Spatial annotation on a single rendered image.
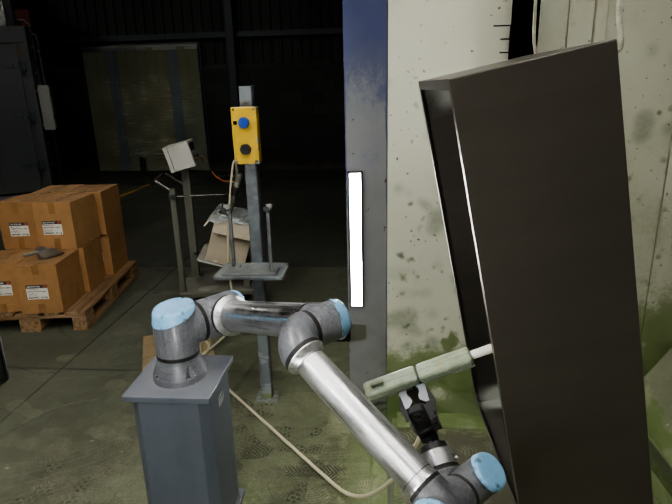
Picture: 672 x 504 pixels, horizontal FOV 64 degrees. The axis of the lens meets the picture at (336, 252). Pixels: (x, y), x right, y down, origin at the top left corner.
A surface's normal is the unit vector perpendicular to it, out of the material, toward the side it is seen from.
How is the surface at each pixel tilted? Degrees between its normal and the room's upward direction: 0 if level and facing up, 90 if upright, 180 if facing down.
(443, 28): 90
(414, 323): 90
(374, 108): 90
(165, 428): 90
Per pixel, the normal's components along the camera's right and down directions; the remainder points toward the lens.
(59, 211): -0.05, 0.29
